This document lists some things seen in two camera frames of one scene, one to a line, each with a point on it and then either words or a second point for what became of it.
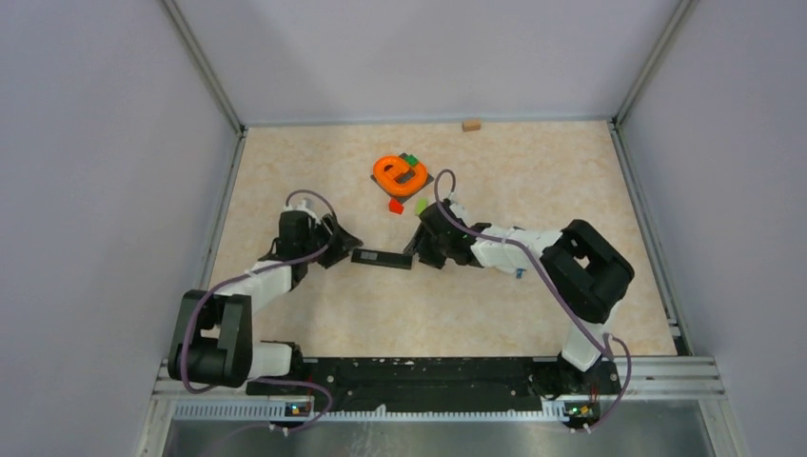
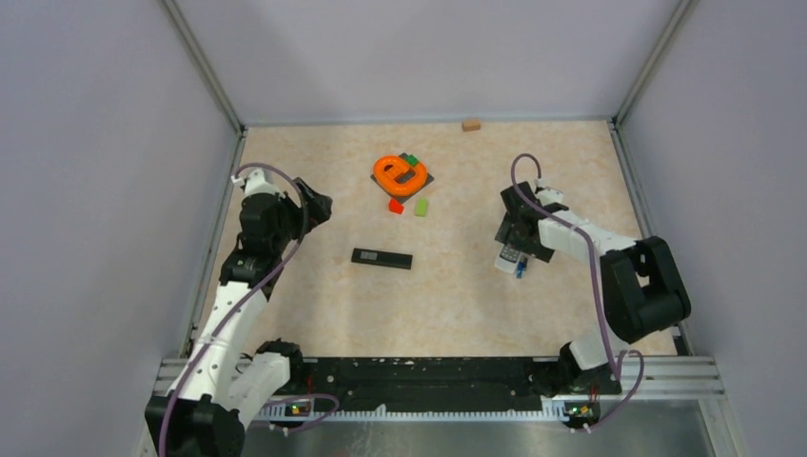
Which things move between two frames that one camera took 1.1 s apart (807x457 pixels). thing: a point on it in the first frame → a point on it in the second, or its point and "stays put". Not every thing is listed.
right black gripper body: x=433 y=250 → x=528 y=247
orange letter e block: x=388 y=168 stays put
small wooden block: x=471 y=125 stays put
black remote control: x=382 y=258 stays put
